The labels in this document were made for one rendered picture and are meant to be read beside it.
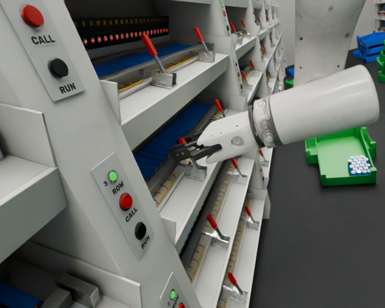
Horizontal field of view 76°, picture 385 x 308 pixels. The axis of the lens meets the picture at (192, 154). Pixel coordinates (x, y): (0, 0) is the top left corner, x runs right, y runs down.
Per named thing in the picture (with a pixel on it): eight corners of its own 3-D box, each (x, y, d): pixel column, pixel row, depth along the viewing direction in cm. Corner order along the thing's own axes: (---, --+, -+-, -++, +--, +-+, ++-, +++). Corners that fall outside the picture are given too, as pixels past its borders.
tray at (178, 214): (241, 123, 88) (245, 97, 83) (173, 265, 39) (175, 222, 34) (187, 113, 93) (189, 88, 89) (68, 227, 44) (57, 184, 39)
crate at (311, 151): (366, 140, 135) (365, 126, 132) (376, 157, 118) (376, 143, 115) (306, 147, 148) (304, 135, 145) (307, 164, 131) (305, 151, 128)
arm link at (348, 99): (272, 91, 44) (266, 99, 36) (359, 61, 38) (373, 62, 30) (286, 135, 46) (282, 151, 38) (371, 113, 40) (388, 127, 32)
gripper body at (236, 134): (269, 157, 39) (206, 172, 44) (273, 131, 47) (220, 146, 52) (252, 114, 36) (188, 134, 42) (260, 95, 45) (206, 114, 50)
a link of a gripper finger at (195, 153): (204, 162, 40) (187, 159, 44) (237, 139, 43) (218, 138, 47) (201, 156, 39) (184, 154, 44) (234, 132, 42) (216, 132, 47)
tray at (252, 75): (261, 79, 146) (266, 54, 138) (245, 114, 96) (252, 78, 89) (227, 74, 151) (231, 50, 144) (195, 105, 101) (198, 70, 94)
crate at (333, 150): (376, 183, 103) (377, 170, 99) (321, 186, 112) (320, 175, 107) (359, 134, 123) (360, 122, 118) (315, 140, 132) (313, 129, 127)
